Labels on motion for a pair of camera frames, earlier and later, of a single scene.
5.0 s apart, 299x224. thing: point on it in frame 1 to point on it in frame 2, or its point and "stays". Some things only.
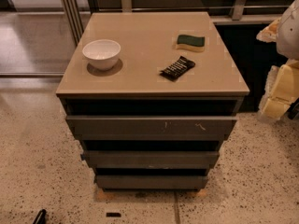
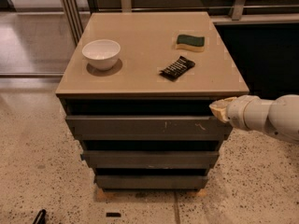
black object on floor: [40, 217] stays
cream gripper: [289, 35] to [235, 112]
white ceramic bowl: [103, 54] stays
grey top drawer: [150, 127] stays
